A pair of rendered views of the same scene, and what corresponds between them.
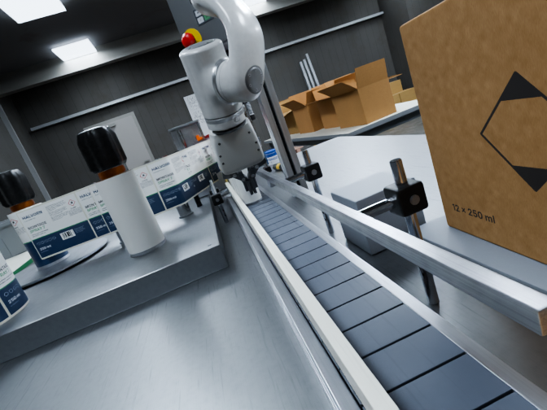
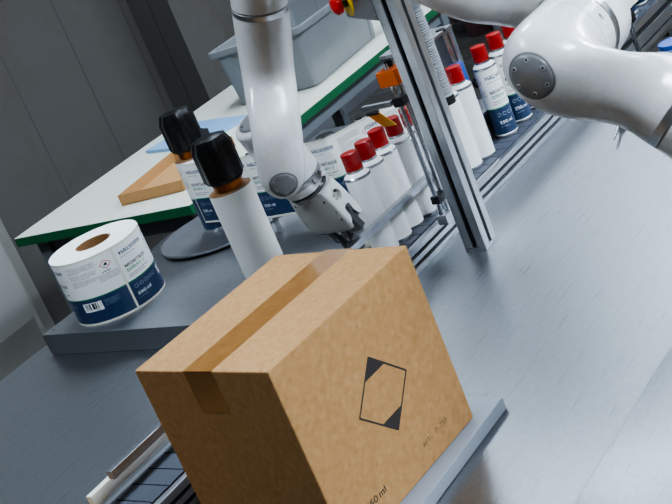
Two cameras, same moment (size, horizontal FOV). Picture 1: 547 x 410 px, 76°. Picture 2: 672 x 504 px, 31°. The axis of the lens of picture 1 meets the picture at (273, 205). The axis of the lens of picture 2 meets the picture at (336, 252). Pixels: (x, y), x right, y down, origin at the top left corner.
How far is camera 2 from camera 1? 1.74 m
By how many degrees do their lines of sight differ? 48
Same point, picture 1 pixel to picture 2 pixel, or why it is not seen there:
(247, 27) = (267, 139)
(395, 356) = (159, 474)
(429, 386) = (146, 489)
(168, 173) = (328, 161)
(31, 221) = (193, 178)
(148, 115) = not seen: outside the picture
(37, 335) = (143, 340)
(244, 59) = (266, 169)
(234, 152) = (312, 217)
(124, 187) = (230, 209)
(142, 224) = (250, 252)
